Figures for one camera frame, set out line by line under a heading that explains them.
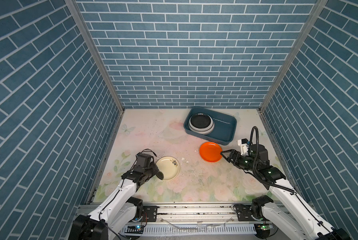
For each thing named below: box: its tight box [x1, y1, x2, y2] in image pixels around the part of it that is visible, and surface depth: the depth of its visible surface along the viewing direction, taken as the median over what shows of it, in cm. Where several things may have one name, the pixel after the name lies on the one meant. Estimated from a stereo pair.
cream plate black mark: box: [155, 156, 180, 181], surface depth 91 cm
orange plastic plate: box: [199, 141, 223, 163], surface depth 100 cm
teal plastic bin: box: [183, 106, 237, 146], surface depth 108 cm
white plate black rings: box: [188, 113, 215, 135], surface depth 105 cm
